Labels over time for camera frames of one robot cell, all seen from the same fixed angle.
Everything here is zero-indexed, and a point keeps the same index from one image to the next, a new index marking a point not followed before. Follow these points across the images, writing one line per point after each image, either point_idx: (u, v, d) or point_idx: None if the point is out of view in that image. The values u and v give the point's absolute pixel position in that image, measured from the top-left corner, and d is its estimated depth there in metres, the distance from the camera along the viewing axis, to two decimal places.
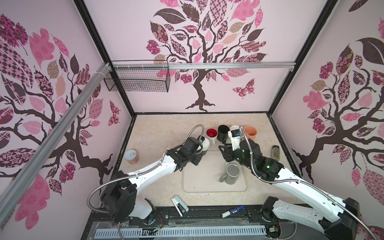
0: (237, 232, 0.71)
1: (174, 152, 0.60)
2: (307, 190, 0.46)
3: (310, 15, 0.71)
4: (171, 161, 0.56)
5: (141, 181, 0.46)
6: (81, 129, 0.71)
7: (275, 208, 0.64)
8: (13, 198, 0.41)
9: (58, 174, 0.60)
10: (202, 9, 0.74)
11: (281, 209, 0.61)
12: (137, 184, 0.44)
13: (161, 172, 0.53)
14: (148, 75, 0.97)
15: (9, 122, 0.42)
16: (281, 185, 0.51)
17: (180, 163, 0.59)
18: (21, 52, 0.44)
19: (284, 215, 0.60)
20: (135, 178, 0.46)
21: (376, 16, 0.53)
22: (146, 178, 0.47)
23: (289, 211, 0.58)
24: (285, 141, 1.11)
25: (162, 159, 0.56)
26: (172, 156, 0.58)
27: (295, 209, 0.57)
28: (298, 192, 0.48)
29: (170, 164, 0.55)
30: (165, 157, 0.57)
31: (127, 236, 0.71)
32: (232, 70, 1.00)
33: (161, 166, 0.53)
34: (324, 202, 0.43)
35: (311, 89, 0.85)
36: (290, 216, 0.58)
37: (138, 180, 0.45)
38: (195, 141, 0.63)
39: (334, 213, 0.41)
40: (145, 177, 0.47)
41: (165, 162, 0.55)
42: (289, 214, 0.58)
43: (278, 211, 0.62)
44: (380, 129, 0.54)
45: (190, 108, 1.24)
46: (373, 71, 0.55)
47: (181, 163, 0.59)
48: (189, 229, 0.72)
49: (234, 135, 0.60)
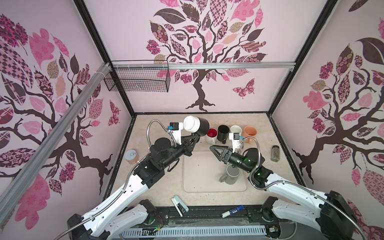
0: (237, 232, 0.71)
1: (143, 168, 0.50)
2: (291, 189, 0.51)
3: (310, 14, 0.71)
4: (139, 184, 0.47)
5: (99, 222, 0.40)
6: (81, 129, 0.71)
7: (275, 207, 0.64)
8: (13, 198, 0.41)
9: (58, 174, 0.60)
10: (202, 9, 0.74)
11: (280, 209, 0.61)
12: (93, 228, 0.39)
13: (127, 199, 0.45)
14: (148, 75, 0.97)
15: (9, 122, 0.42)
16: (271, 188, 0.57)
17: (151, 178, 0.49)
18: (21, 52, 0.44)
19: (284, 215, 0.60)
20: (91, 221, 0.40)
21: (376, 16, 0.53)
22: (105, 216, 0.41)
23: (288, 210, 0.59)
24: (285, 141, 1.10)
25: (124, 185, 0.47)
26: (140, 175, 0.49)
27: (293, 208, 0.57)
28: (287, 192, 0.52)
29: (136, 187, 0.46)
30: (130, 179, 0.48)
31: (127, 236, 0.71)
32: (232, 70, 1.00)
33: (125, 193, 0.45)
34: (307, 197, 0.47)
35: (311, 89, 0.85)
36: (289, 215, 0.58)
37: (95, 222, 0.40)
38: (159, 149, 0.48)
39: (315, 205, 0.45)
40: (103, 215, 0.41)
41: (130, 187, 0.46)
42: (288, 212, 0.58)
43: (278, 211, 0.62)
44: (380, 128, 0.54)
45: (190, 108, 1.24)
46: (373, 71, 0.55)
47: (154, 178, 0.49)
48: (189, 229, 0.72)
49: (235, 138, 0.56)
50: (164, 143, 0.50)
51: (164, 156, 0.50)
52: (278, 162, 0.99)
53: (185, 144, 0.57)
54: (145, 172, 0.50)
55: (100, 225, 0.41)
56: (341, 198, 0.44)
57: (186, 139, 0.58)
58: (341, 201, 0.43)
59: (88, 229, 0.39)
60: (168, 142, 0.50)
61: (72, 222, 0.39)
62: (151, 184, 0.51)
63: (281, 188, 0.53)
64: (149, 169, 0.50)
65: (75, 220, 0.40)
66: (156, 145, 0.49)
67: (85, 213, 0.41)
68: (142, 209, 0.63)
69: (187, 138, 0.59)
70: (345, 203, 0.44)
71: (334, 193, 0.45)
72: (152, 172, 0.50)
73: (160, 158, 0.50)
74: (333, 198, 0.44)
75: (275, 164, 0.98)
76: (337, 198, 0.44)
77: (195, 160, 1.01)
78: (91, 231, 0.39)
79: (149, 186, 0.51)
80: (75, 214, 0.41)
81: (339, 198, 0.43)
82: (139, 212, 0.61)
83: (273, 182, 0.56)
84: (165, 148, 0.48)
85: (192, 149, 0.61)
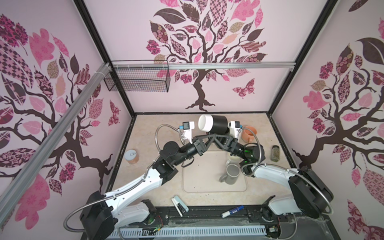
0: (237, 232, 0.71)
1: (160, 165, 0.56)
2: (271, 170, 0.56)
3: (310, 15, 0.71)
4: (156, 176, 0.52)
5: (120, 202, 0.43)
6: (81, 129, 0.71)
7: (270, 202, 0.65)
8: (13, 198, 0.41)
9: (58, 174, 0.60)
10: (202, 9, 0.74)
11: (275, 203, 0.62)
12: (113, 206, 0.42)
13: (144, 189, 0.49)
14: (148, 75, 0.97)
15: (9, 122, 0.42)
16: (258, 173, 0.62)
17: (167, 175, 0.54)
18: (21, 53, 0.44)
19: (279, 209, 0.61)
20: (112, 199, 0.43)
21: (376, 17, 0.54)
22: (125, 198, 0.44)
23: (280, 201, 0.59)
24: (285, 141, 1.11)
25: (145, 174, 0.52)
26: (158, 169, 0.54)
27: (283, 197, 0.60)
28: (268, 173, 0.57)
29: (155, 179, 0.51)
30: (149, 171, 0.53)
31: (127, 236, 0.71)
32: (232, 70, 1.00)
33: (145, 183, 0.49)
34: (282, 173, 0.52)
35: (311, 89, 0.85)
36: (282, 206, 0.58)
37: (116, 201, 0.43)
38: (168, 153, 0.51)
39: (287, 178, 0.49)
40: (124, 197, 0.44)
41: (149, 177, 0.51)
42: (279, 203, 0.59)
43: (273, 205, 0.63)
44: (380, 128, 0.54)
45: (190, 108, 1.24)
46: (373, 71, 0.55)
47: (169, 175, 0.55)
48: (189, 229, 0.72)
49: (238, 127, 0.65)
50: (171, 146, 0.52)
51: (173, 158, 0.52)
52: (278, 162, 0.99)
53: (196, 144, 0.55)
54: (162, 168, 0.55)
55: (120, 206, 0.43)
56: (311, 171, 0.47)
57: (199, 137, 0.58)
58: (312, 174, 0.47)
59: (109, 206, 0.41)
60: (175, 146, 0.52)
61: (94, 197, 0.42)
62: (166, 180, 0.56)
63: (262, 169, 0.59)
64: (166, 166, 0.56)
65: (97, 197, 0.42)
66: (165, 149, 0.52)
67: (108, 191, 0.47)
68: (145, 207, 0.64)
69: (201, 138, 0.58)
70: (315, 176, 0.47)
71: (305, 168, 0.49)
72: (167, 169, 0.55)
73: (170, 161, 0.53)
74: (304, 172, 0.49)
75: (275, 164, 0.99)
76: (307, 172, 0.47)
77: (195, 161, 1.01)
78: (112, 208, 0.41)
79: (162, 182, 0.55)
80: (97, 192, 0.43)
81: (309, 172, 0.47)
82: (141, 208, 0.61)
83: (258, 166, 0.62)
84: (174, 151, 0.51)
85: (204, 149, 0.58)
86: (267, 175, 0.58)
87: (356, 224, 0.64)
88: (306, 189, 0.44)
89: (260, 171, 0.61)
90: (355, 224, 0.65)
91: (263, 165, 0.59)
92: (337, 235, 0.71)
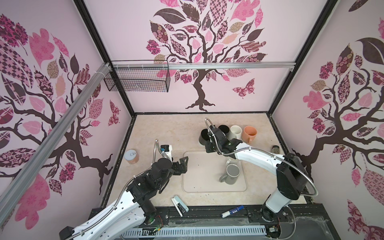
0: (237, 232, 0.71)
1: (136, 185, 0.52)
2: (255, 153, 0.55)
3: (309, 15, 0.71)
4: (129, 201, 0.48)
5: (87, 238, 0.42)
6: (81, 129, 0.71)
7: (268, 203, 0.64)
8: (13, 198, 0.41)
9: (58, 174, 0.60)
10: (202, 9, 0.74)
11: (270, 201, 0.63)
12: None
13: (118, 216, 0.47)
14: (148, 75, 0.97)
15: (9, 122, 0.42)
16: (240, 155, 0.60)
17: (144, 196, 0.50)
18: (21, 52, 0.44)
19: (276, 204, 0.60)
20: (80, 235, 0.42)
21: (376, 17, 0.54)
22: (94, 232, 0.43)
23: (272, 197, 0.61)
24: (285, 141, 1.11)
25: (115, 202, 0.48)
26: (133, 192, 0.50)
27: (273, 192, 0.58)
28: (251, 157, 0.56)
29: (127, 205, 0.48)
30: (122, 196, 0.49)
31: (127, 236, 0.71)
32: (232, 70, 1.00)
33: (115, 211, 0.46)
34: (268, 159, 0.51)
35: (311, 89, 0.85)
36: (277, 201, 0.59)
37: (84, 237, 0.42)
38: (161, 167, 0.52)
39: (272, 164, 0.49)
40: (92, 231, 0.43)
41: (122, 203, 0.48)
42: (273, 199, 0.60)
43: (271, 204, 0.63)
44: (379, 128, 0.54)
45: (190, 108, 1.24)
46: (373, 71, 0.55)
47: (147, 195, 0.51)
48: (189, 229, 0.72)
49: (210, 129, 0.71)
50: (166, 162, 0.55)
51: (162, 176, 0.54)
52: None
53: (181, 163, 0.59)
54: (138, 189, 0.51)
55: None
56: (296, 158, 0.48)
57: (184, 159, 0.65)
58: (296, 160, 0.48)
59: None
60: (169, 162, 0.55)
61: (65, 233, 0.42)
62: (143, 201, 0.52)
63: (246, 153, 0.57)
64: (142, 187, 0.51)
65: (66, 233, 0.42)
66: (157, 162, 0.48)
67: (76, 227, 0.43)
68: (140, 212, 0.63)
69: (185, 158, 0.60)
70: (299, 162, 0.48)
71: (290, 154, 0.49)
72: (145, 189, 0.51)
73: (158, 177, 0.53)
74: (290, 158, 0.48)
75: None
76: (293, 158, 0.48)
77: (195, 161, 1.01)
78: None
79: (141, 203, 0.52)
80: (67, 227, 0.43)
81: (294, 158, 0.48)
82: (135, 216, 0.61)
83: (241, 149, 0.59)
84: (167, 167, 0.53)
85: (186, 167, 0.66)
86: (251, 159, 0.57)
87: (356, 224, 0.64)
88: (291, 177, 0.45)
89: (243, 154, 0.59)
90: (355, 224, 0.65)
91: (247, 148, 0.58)
92: (337, 235, 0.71)
